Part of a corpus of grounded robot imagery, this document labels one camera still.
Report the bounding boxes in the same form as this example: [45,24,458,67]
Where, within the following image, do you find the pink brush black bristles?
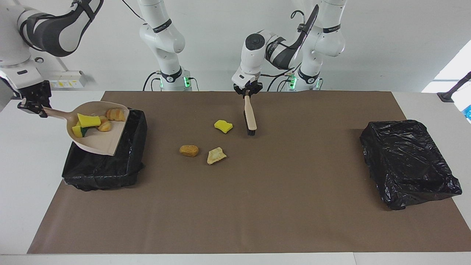
[243,95,258,136]

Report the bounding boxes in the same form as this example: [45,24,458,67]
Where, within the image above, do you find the large yellow sponge piece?
[77,113,102,128]

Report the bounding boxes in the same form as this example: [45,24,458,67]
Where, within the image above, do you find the beige ridged bread piece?
[97,116,112,133]

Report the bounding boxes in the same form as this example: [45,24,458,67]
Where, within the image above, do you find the pink plastic dustpan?
[42,101,130,156]

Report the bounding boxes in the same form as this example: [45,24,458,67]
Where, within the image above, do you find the orange striped bread piece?
[106,108,127,122]

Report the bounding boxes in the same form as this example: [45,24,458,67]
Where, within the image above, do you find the brown bread nugget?
[179,145,199,158]

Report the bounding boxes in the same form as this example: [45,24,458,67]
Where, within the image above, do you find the bin with black bag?
[62,109,148,191]
[360,119,463,211]

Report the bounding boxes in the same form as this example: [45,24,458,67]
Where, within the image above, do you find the small yellow sponge piece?
[214,120,234,134]

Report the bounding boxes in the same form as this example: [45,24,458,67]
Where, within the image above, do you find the beige rough foam chunk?
[206,147,227,165]

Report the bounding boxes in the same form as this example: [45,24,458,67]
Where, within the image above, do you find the brown paper table mat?
[27,91,471,254]

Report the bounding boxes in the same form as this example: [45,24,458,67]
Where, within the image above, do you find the black base cable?
[142,71,163,91]
[262,73,297,92]

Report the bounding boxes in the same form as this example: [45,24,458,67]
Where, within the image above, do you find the white wall socket box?
[46,71,88,89]

